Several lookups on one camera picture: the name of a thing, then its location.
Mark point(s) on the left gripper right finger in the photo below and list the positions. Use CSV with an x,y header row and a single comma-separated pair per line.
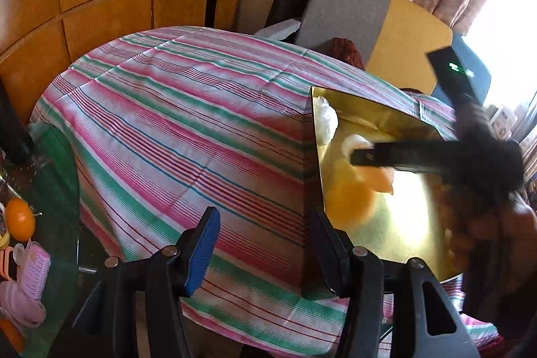
x,y
331,276

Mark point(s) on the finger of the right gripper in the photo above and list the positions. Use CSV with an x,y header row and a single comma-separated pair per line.
x,y
409,156

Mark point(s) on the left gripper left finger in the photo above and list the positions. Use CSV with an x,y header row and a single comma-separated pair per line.
x,y
197,249

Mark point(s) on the gold tin box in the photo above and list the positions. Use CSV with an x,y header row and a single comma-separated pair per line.
x,y
390,212

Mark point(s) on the white plastic ball in box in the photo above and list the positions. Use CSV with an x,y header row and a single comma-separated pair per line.
x,y
326,120

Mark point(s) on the striped pink green tablecloth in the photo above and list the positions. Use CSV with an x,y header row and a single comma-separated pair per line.
x,y
167,122

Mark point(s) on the grey yellow blue chair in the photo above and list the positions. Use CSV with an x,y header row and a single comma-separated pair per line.
x,y
392,36

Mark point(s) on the dark red cushion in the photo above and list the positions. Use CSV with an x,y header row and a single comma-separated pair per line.
x,y
344,50

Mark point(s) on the orange fruit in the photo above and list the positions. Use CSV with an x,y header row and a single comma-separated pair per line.
x,y
19,220

